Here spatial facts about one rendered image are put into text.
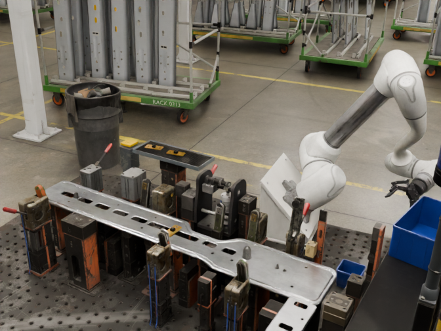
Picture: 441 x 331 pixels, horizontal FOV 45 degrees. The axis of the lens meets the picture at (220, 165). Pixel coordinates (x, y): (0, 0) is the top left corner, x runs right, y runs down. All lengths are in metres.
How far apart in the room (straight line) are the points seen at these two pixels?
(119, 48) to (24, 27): 1.36
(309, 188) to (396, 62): 0.69
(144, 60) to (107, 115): 1.76
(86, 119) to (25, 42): 1.19
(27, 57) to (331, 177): 3.81
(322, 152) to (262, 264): 0.83
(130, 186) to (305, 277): 0.89
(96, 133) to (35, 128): 1.16
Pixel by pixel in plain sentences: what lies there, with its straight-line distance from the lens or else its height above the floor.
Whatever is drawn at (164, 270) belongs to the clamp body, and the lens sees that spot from 2.05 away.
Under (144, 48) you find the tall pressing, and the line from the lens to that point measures 6.38.
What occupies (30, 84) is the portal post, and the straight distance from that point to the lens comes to 5.71.
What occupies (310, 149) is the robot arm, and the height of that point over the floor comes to 1.12.
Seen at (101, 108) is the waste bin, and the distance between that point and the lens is 4.74.
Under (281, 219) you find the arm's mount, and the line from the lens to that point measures 2.60.
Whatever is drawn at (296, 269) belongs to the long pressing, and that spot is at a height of 1.00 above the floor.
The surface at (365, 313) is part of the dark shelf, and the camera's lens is 1.81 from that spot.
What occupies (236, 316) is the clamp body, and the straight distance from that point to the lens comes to 1.87.
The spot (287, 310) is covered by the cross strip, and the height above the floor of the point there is 1.00.
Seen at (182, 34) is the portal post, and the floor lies 0.43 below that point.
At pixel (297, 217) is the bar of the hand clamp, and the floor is 1.14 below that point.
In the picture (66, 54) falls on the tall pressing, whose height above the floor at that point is 0.63.
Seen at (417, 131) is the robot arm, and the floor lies 1.33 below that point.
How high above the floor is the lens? 2.17
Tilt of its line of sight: 26 degrees down
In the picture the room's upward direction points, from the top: 1 degrees clockwise
